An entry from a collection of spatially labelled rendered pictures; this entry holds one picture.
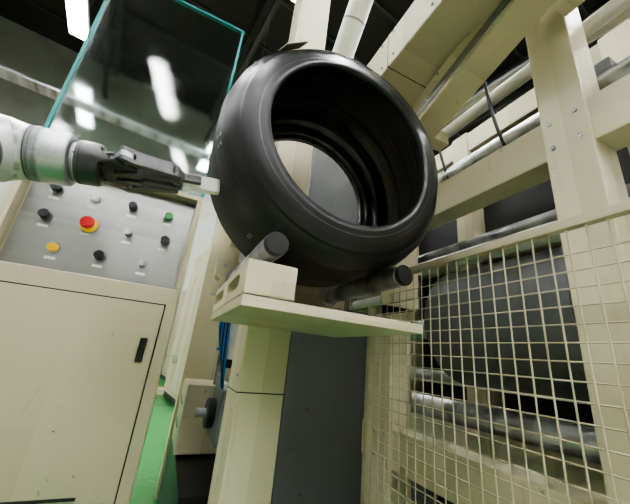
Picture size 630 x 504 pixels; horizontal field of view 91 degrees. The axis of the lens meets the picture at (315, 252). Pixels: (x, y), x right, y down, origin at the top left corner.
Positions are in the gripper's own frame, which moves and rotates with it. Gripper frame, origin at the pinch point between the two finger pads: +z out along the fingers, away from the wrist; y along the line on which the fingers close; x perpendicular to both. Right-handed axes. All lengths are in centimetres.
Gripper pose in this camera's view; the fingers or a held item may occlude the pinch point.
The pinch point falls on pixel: (201, 184)
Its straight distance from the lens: 67.1
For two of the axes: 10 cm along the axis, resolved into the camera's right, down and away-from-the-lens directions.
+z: 9.0, 1.0, 4.2
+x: 0.2, 9.6, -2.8
